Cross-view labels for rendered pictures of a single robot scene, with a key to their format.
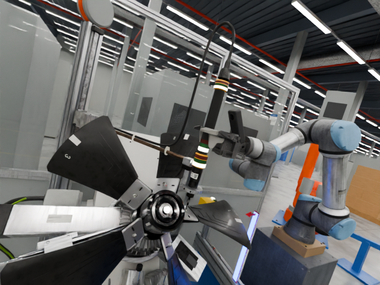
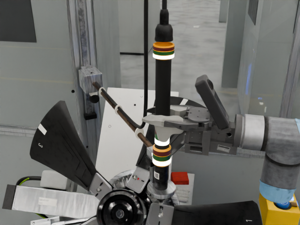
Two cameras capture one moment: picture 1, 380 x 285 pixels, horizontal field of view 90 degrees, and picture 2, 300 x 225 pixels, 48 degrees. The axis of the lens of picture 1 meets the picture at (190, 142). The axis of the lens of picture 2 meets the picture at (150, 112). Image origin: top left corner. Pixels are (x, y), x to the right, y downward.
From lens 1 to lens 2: 0.54 m
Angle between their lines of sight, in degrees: 41
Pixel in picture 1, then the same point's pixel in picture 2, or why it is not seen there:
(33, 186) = not seen: hidden behind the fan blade
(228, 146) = (196, 137)
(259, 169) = (271, 169)
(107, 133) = (64, 121)
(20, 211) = (20, 191)
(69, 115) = (76, 74)
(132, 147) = (137, 113)
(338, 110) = not seen: outside the picture
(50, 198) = (44, 180)
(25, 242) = not seen: hidden behind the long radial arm
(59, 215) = (47, 198)
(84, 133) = (47, 121)
